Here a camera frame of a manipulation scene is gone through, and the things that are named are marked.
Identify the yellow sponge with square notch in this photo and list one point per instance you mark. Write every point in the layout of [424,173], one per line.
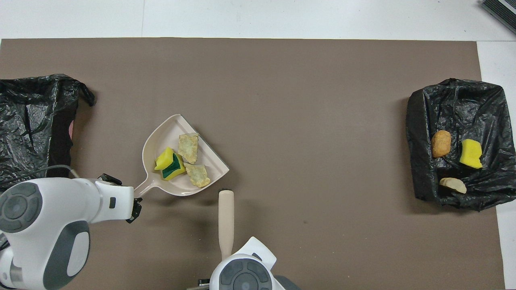
[163,159]

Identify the yellow sponge with curved notch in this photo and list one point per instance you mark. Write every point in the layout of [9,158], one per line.
[177,170]

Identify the beige plastic dustpan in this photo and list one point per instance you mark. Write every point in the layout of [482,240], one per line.
[161,137]

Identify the striped orange bread piece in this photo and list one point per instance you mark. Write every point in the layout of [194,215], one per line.
[197,175]

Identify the pale angular bread chunk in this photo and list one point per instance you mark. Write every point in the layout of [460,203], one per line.
[188,148]

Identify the beige brush with black bristles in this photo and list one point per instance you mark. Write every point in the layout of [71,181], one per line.
[226,217]

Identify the brown bread roll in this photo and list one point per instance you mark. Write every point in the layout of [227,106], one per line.
[441,143]

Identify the pale ridged bread piece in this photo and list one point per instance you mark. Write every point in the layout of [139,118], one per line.
[453,185]

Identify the yellow sponge block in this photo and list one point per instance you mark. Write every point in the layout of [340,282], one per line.
[471,154]

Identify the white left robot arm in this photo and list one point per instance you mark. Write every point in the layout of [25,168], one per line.
[48,225]

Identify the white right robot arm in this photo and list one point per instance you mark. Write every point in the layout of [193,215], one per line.
[246,274]

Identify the black bag lined bin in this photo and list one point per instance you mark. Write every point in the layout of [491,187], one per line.
[459,104]
[36,137]

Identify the brown table mat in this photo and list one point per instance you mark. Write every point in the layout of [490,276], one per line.
[322,100]

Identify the dark ribbed panel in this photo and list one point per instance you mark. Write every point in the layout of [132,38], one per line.
[502,10]

